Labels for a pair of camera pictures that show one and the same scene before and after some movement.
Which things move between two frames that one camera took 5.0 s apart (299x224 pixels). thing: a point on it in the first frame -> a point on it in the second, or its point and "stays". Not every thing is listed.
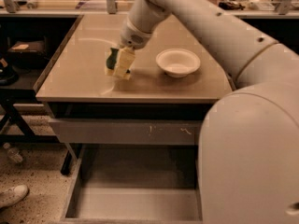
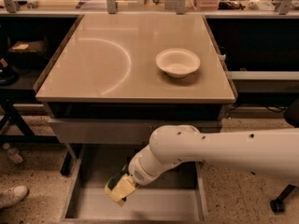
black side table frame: [17, 130] stays
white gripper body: [133, 36] -> [138, 171]
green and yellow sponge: [110, 60] -> [113, 181]
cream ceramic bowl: [177, 63] stays
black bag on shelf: [26, 54] stays
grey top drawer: [82, 131] stays
